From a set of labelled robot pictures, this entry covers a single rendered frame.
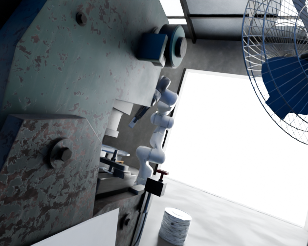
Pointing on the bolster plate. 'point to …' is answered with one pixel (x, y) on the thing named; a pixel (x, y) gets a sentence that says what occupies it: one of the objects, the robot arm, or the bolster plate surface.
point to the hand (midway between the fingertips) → (133, 122)
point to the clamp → (121, 171)
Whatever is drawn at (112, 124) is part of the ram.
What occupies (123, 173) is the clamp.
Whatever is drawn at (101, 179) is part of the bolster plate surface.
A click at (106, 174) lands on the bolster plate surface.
